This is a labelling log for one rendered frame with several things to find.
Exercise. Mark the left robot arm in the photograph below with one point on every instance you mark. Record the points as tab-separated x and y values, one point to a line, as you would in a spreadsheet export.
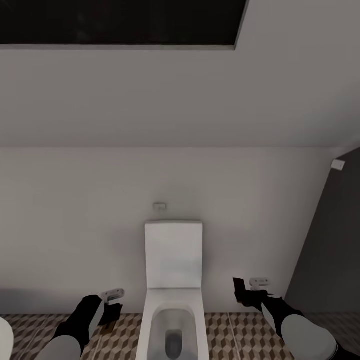
74	334

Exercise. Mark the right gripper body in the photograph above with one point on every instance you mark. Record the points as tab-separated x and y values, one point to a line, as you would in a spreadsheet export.
249	297

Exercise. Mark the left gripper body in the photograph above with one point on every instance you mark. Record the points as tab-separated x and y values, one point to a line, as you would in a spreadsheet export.
113	314

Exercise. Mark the fixed window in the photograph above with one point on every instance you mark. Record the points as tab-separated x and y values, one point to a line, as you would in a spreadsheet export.
120	22

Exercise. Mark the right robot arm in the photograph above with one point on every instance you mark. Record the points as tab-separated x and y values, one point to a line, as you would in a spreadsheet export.
304	339

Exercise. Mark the mousetrap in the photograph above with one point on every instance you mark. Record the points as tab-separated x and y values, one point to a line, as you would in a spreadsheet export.
108	328
239	284

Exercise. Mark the toilet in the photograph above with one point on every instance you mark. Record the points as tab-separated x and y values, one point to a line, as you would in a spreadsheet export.
173	324

